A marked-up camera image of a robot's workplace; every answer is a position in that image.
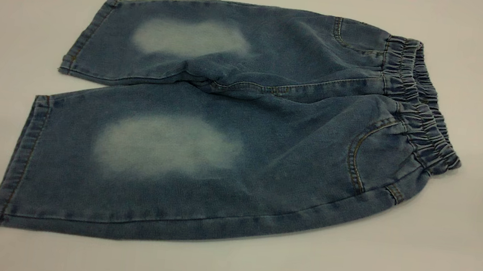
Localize blue denim pants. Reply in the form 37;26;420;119
0;0;477;271

